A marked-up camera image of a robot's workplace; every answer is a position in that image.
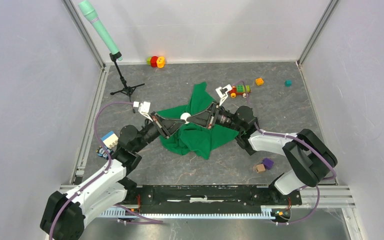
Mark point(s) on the mint green microphone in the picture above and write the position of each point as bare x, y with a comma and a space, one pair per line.
90, 14

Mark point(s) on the black tripod stand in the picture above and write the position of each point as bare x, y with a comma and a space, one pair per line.
127, 89

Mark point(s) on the orange toy brick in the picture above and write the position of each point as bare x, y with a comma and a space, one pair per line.
259, 81

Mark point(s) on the teal cube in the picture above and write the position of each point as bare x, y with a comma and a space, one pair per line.
288, 83

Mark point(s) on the round orange green badge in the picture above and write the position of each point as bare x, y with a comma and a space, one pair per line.
185, 116

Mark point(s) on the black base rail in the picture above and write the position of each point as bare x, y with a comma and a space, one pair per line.
208, 199

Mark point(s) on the colourful toy brick train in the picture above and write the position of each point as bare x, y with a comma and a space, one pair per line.
239, 91

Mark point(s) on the blue white block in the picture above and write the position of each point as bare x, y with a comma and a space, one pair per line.
110, 141

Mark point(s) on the green t-shirt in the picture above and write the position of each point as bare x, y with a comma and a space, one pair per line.
191, 137

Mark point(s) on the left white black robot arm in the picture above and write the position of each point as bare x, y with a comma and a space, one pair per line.
67, 215

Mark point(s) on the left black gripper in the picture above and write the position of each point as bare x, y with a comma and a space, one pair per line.
167, 126

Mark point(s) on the purple cube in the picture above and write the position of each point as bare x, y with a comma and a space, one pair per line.
268, 163

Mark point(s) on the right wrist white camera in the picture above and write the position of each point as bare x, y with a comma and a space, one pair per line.
223, 93

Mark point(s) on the wrist white camera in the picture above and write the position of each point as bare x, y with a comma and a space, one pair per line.
143, 108
223, 93

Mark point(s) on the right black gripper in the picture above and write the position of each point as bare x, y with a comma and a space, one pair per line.
205, 118

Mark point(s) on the tan wooden cube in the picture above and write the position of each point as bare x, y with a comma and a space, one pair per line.
260, 168

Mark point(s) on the red green orange ring toy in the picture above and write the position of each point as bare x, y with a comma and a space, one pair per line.
156, 61

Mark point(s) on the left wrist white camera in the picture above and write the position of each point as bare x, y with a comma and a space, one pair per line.
143, 108

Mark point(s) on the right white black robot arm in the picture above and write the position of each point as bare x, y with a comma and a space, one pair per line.
310, 159

